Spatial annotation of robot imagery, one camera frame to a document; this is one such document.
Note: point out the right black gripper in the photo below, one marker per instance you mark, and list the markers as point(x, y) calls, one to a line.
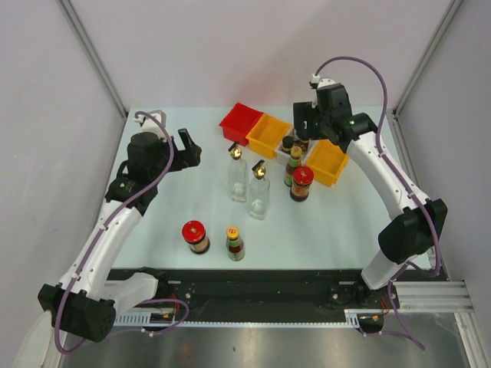
point(302, 112)

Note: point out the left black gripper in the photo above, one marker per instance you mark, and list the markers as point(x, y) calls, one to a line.
point(187, 157)

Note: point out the black lid spice jar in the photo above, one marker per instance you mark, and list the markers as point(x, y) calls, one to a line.
point(304, 144)
point(295, 137)
point(287, 144)

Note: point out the green label sauce bottle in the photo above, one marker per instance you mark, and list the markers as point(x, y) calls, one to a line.
point(234, 244)
point(294, 161)

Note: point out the glass oil bottle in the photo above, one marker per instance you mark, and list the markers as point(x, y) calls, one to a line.
point(259, 191)
point(237, 174)

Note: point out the red lid jar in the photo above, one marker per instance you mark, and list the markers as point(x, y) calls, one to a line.
point(302, 179)
point(194, 234)

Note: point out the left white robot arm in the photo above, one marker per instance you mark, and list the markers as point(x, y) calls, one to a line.
point(79, 303)

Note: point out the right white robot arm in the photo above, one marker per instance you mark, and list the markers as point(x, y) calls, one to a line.
point(416, 221)

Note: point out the white plastic bin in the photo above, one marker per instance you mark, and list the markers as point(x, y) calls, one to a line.
point(283, 154)

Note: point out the left yellow plastic bin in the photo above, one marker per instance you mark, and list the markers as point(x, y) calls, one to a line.
point(266, 135)

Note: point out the yellow plastic bin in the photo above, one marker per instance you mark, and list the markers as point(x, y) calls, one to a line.
point(327, 161)
point(266, 135)

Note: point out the right yellow plastic bin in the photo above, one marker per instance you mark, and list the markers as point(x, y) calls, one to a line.
point(327, 161)

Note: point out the red plastic bin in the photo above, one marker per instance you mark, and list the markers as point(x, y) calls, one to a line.
point(238, 122)

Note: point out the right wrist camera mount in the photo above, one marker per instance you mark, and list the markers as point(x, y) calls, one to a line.
point(317, 81)

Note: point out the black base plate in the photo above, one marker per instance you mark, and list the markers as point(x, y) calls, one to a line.
point(276, 297)

